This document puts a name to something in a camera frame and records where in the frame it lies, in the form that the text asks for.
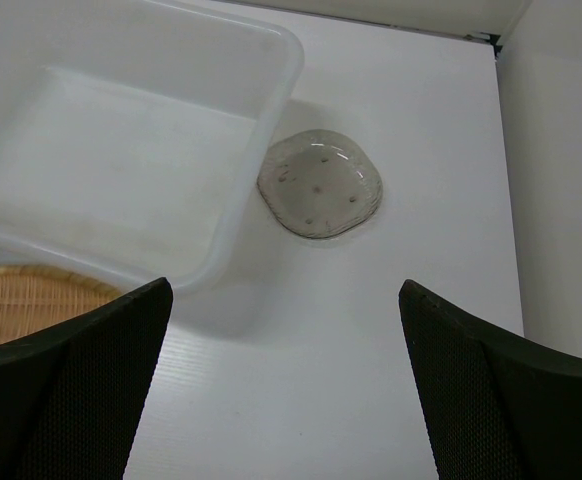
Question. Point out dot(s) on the woven bamboo fan tray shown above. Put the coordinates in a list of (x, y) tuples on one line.
[(35, 297)]

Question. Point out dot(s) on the translucent white plastic bin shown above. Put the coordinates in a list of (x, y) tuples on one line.
[(132, 133)]

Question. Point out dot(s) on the smoky glass plate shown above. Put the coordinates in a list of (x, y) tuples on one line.
[(319, 184)]

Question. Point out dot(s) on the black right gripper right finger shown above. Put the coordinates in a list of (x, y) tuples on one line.
[(496, 405)]

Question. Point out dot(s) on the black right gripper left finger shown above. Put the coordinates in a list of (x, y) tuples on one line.
[(72, 395)]

